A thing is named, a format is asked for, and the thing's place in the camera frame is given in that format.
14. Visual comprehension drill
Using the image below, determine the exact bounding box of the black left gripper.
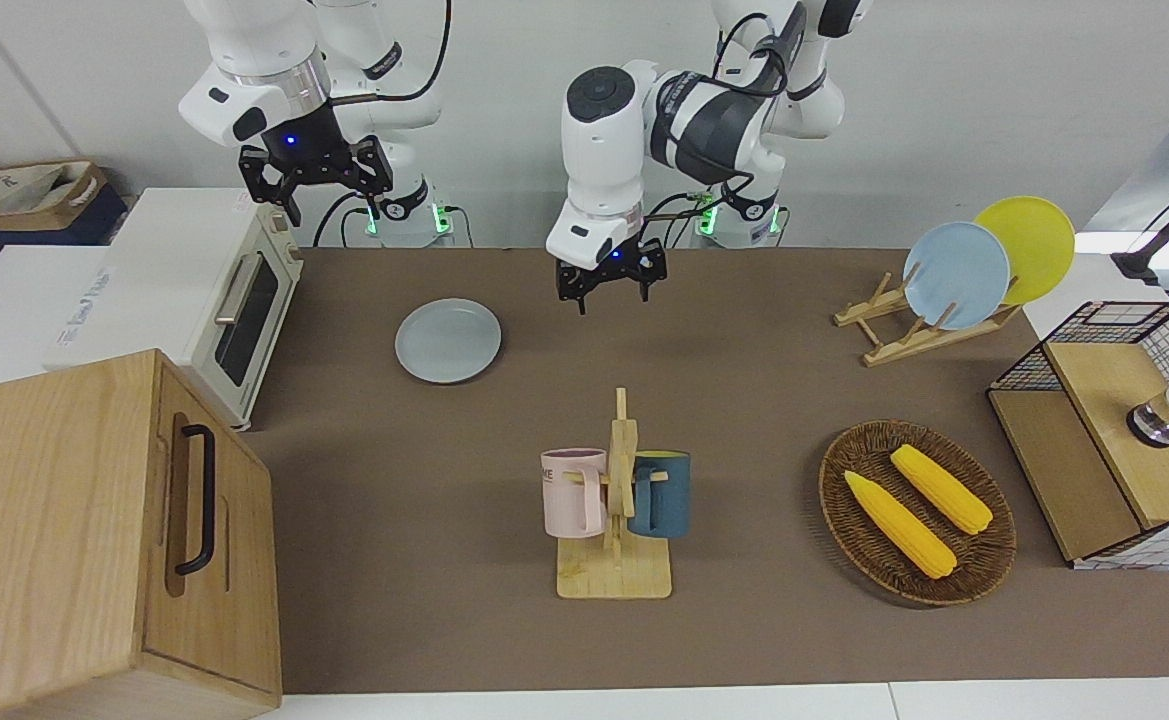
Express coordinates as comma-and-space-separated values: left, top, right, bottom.
555, 234, 669, 317

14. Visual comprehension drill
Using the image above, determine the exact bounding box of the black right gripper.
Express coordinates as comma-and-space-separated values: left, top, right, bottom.
238, 100, 393, 229

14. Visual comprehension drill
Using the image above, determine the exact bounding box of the gray round plate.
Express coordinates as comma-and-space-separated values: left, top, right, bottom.
394, 297, 503, 385

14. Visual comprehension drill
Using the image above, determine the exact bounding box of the wooden plate rack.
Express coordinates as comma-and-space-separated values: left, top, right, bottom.
834, 262, 1023, 368

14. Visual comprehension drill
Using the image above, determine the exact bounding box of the light blue plate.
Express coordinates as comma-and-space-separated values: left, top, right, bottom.
902, 221, 1012, 332

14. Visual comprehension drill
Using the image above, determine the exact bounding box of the yellow plate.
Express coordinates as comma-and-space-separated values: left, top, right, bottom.
974, 196, 1076, 307

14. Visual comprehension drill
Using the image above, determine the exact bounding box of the cream toaster oven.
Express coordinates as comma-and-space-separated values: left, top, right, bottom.
44, 188, 305, 433

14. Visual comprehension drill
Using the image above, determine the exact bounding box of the pink mug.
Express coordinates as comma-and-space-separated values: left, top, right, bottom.
541, 448, 609, 537

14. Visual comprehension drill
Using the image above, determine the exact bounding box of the dark teal mug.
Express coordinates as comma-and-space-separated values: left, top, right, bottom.
629, 450, 692, 540

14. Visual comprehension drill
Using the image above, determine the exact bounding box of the brown table mat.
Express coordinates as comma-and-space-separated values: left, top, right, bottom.
239, 247, 1169, 696

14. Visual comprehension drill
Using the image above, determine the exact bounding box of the dark blue bin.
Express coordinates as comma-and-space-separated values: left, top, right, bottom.
0, 190, 130, 273

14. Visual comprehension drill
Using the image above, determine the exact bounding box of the wooden mug tree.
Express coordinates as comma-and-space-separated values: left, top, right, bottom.
556, 388, 673, 601

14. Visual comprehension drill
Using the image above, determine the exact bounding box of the brown cardboard box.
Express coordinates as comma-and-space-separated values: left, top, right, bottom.
0, 160, 110, 236

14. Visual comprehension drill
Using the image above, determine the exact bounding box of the white cloth bag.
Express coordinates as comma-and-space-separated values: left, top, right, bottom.
0, 163, 93, 217

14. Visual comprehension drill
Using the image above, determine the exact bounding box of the brown wicker basket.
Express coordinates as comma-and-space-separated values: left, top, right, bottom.
818, 420, 1018, 607

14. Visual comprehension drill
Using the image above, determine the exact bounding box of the long yellow toy corn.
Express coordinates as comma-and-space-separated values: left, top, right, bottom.
844, 470, 958, 580

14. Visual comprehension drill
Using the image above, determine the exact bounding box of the short yellow toy corn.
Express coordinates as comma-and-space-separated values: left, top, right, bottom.
890, 444, 994, 536

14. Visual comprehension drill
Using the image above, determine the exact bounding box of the light wooden cabinet box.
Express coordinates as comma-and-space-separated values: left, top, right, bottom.
0, 348, 283, 720

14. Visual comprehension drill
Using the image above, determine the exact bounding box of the black right arm base cable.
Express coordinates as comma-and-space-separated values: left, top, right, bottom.
312, 195, 377, 249

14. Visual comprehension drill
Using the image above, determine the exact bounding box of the black arm base cable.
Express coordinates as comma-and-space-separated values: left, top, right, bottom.
644, 172, 757, 249
312, 195, 377, 249

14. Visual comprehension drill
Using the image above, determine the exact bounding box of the black left arm base cable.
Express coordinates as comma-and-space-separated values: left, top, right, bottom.
644, 172, 757, 249

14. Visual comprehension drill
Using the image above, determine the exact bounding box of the black right arm upper cable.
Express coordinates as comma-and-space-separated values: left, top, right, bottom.
329, 0, 453, 106

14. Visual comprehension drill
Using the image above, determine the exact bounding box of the black left arm upper cable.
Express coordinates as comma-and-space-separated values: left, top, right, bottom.
712, 0, 810, 101

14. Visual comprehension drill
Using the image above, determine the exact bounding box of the black cabinet handle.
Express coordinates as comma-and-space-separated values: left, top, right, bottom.
174, 424, 217, 576

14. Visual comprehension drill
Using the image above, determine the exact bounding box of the wire basket with wooden boards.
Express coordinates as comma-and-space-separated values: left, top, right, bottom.
987, 301, 1169, 571

